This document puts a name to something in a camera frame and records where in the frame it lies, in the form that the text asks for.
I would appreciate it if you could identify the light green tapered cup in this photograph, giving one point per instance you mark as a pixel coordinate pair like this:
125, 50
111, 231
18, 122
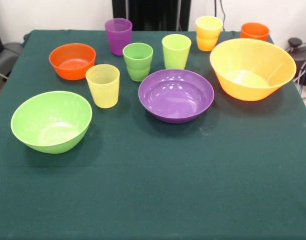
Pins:
175, 57

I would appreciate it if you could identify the green stepped cup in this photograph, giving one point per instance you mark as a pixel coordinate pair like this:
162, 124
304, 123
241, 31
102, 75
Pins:
138, 70

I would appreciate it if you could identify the yellow-orange stepped cup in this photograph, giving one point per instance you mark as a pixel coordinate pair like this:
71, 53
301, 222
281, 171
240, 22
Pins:
208, 40

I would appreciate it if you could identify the purple cup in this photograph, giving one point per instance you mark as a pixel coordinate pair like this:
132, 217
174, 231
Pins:
118, 40

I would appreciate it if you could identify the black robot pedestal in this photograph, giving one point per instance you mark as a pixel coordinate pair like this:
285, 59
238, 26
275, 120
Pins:
155, 12

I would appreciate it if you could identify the dark green tablecloth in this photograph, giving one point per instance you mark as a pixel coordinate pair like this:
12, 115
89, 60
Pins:
153, 187

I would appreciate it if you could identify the grey office chair base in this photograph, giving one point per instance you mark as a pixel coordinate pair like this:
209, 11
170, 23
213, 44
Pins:
8, 55

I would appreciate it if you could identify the purple bowl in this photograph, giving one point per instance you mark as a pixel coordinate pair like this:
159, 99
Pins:
175, 97

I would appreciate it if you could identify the orange-red bowl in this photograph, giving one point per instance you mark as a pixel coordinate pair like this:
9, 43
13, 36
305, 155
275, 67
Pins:
70, 72

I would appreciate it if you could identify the yellow tapered cup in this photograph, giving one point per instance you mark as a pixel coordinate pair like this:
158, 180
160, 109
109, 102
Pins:
103, 92

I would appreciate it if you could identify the green bowl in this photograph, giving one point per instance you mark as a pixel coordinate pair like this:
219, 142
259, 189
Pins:
50, 120

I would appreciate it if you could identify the large yellow-orange bowl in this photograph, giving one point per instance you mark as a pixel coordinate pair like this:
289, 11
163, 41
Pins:
268, 60

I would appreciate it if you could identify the orange-red cup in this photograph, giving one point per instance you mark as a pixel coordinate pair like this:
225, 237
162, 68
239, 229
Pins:
254, 32

